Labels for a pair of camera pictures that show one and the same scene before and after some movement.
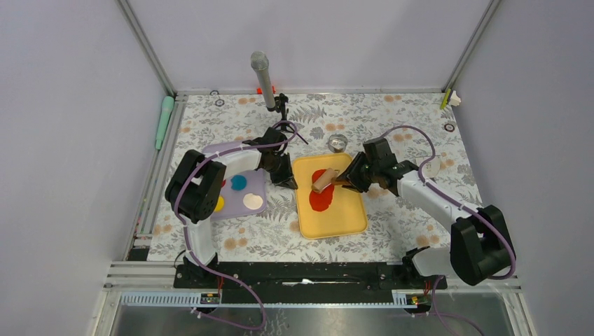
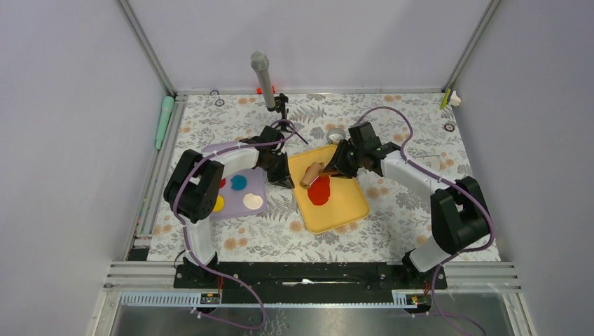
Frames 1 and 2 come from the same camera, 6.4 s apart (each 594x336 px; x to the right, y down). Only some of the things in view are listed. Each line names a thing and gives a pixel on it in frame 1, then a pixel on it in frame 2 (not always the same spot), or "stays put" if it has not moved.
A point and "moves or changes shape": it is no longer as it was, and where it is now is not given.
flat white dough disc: (252, 201) stays put
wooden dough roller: (325, 179) → (312, 173)
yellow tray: (347, 215) moves or changes shape
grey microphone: (260, 62) stays put
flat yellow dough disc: (220, 204) stays put
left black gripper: (286, 180) stays put
